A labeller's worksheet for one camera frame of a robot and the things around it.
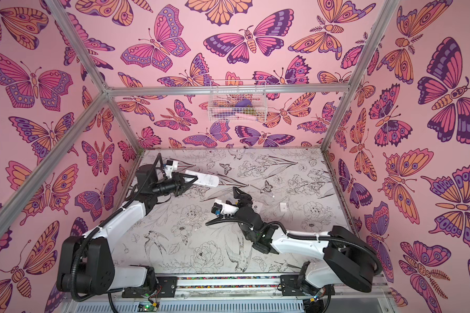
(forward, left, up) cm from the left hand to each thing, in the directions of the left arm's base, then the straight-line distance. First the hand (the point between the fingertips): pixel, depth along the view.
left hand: (198, 177), depth 79 cm
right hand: (-4, -15, -3) cm, 16 cm away
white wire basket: (+41, -15, +9) cm, 44 cm away
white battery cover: (-1, -38, -23) cm, 44 cm away
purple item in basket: (+39, -19, +9) cm, 44 cm away
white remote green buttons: (0, -3, -2) cm, 4 cm away
